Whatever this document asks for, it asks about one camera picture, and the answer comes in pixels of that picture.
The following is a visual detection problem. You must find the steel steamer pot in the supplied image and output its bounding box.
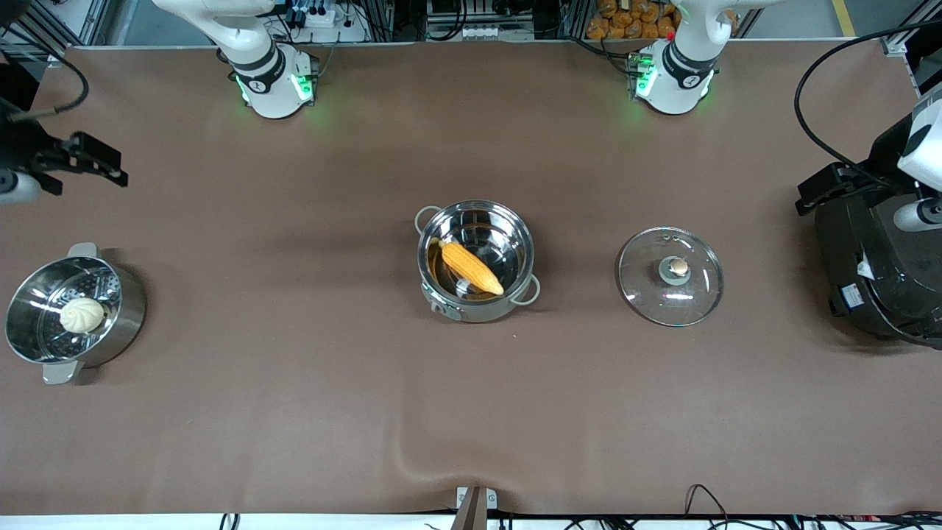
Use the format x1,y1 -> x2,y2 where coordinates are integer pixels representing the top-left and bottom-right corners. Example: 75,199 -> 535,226
4,243 -> 148,385

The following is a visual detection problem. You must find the metal table edge bracket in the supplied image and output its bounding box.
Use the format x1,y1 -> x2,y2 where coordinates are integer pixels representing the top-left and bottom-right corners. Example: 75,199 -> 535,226
455,486 -> 498,530

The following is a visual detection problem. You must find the yellow corn cob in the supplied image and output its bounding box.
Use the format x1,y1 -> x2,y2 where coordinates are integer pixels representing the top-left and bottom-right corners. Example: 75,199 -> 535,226
439,241 -> 506,297

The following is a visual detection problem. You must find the round glass pot lid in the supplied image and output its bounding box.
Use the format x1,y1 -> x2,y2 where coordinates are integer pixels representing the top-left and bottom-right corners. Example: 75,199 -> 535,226
617,226 -> 725,328

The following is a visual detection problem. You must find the white power strip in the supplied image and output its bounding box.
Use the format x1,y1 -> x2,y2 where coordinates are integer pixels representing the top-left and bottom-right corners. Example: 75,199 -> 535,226
460,26 -> 534,40
291,6 -> 369,43

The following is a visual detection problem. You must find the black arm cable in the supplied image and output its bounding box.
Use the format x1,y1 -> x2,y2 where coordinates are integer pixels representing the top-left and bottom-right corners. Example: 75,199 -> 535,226
9,53 -> 91,122
793,21 -> 942,185

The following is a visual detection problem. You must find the aluminium frame profile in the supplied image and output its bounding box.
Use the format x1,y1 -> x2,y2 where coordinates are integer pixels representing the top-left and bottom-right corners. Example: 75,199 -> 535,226
0,0 -> 111,63
879,0 -> 942,58

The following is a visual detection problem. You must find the thin black looped cable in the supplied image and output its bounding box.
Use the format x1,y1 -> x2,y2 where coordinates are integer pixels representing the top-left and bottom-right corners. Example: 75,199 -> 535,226
684,484 -> 731,525

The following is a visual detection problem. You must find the brown table mat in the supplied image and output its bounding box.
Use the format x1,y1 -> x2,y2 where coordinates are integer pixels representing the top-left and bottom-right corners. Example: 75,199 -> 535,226
0,40 -> 942,516

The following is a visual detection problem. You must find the bag of orange buns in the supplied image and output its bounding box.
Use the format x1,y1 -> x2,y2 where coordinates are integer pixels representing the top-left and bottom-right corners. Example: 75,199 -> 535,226
587,0 -> 678,40

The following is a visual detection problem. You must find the black round kitchen appliance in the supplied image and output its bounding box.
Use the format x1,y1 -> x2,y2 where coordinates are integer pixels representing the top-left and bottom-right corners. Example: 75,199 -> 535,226
813,188 -> 942,348

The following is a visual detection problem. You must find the steel electric pot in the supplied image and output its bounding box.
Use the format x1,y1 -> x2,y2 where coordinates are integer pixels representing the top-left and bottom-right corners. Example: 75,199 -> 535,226
414,200 -> 543,323

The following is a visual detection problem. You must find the white steamed bun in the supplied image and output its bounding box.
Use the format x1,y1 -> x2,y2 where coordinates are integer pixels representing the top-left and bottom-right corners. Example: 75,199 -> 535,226
59,297 -> 106,334

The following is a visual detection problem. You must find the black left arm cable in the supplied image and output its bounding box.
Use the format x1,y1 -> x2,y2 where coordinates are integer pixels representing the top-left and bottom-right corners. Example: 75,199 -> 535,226
793,21 -> 942,185

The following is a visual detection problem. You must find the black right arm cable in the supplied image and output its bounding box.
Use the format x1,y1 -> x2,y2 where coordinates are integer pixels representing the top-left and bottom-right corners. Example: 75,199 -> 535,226
9,53 -> 91,122

